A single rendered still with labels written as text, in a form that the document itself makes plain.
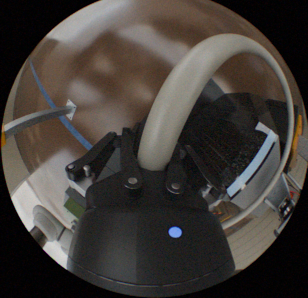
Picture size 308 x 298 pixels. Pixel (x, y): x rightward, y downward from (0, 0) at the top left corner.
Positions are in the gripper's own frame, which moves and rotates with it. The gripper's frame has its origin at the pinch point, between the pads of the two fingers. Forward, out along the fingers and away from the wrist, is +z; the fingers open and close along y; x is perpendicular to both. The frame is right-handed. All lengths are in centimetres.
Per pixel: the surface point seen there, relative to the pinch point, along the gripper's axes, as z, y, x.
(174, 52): 86, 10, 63
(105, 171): 40, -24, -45
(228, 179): 4.7, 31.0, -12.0
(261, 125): 6.4, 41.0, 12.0
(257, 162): 1.0, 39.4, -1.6
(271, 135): 1.6, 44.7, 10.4
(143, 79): 87, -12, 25
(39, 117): 39, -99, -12
